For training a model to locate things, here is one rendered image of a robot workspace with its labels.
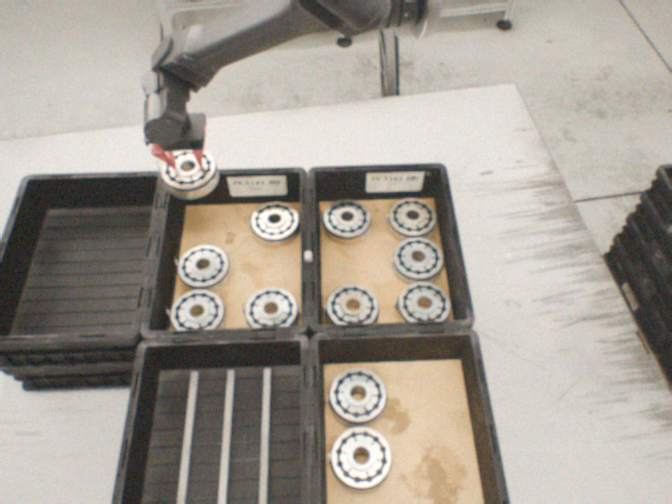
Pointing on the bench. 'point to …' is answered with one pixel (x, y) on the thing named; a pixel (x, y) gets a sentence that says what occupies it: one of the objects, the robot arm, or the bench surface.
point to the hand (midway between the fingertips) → (187, 163)
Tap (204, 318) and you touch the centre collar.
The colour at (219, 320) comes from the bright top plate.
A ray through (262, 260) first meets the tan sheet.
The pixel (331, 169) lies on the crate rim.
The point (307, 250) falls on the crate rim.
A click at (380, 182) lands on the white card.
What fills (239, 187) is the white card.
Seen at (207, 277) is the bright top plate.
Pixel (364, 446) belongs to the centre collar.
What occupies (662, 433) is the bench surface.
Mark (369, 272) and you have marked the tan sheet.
